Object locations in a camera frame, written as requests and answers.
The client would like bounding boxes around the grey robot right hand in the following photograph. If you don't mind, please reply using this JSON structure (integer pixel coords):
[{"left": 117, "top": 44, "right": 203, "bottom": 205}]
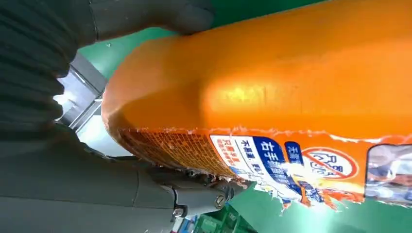
[{"left": 0, "top": 0, "right": 246, "bottom": 233}]

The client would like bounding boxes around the grey metal table frame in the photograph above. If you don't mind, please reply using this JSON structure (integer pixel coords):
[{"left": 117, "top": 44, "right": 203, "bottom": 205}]
[{"left": 59, "top": 53, "right": 108, "bottom": 131}]

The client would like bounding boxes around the green plastic crate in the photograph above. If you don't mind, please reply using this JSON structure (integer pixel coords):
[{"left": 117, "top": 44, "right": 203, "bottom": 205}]
[{"left": 192, "top": 204, "right": 258, "bottom": 233}]

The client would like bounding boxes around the bare white table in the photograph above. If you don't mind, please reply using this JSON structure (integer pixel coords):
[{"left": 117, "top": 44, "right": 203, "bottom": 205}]
[{"left": 53, "top": 75, "right": 133, "bottom": 158}]

